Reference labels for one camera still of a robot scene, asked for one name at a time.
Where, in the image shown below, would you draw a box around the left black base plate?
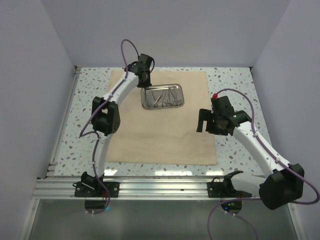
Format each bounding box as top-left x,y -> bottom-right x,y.
72,172 -> 120,198

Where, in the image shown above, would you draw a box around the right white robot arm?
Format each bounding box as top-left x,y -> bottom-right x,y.
196,94 -> 305,210

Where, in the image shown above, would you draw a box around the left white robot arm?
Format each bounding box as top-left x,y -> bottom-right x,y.
86,53 -> 155,197

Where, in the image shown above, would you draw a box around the aluminium front rail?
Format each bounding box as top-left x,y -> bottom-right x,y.
32,177 -> 297,201

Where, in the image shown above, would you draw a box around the beige cloth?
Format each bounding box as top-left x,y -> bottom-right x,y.
105,71 -> 217,165

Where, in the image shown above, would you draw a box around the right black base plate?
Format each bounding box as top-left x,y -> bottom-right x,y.
206,175 -> 252,198

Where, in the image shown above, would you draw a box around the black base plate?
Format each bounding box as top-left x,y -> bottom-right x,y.
72,172 -> 120,198
206,175 -> 252,198

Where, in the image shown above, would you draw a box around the steel instrument tray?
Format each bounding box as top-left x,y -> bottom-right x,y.
140,84 -> 185,110

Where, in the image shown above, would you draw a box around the crossing steel tweezers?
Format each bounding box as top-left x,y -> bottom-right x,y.
151,87 -> 172,108

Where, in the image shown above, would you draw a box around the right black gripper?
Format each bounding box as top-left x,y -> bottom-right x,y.
197,108 -> 228,136

